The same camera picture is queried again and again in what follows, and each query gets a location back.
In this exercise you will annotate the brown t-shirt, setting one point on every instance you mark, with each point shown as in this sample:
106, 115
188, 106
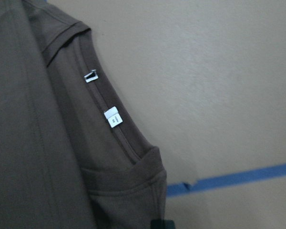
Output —
70, 155

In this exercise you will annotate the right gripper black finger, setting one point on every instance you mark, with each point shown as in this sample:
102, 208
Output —
162, 224

